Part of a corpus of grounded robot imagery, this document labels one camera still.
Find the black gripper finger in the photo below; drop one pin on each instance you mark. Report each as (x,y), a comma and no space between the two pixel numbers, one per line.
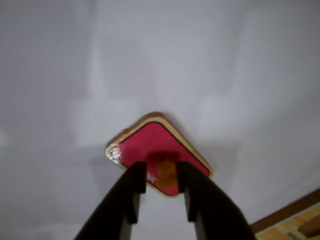
(117,200)
(212,207)

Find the pink rectangle piece yellow pin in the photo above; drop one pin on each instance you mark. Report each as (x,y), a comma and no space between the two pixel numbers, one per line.
(150,140)

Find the wooden shape puzzle board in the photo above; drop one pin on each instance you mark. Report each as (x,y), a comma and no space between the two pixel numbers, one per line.
(287,225)

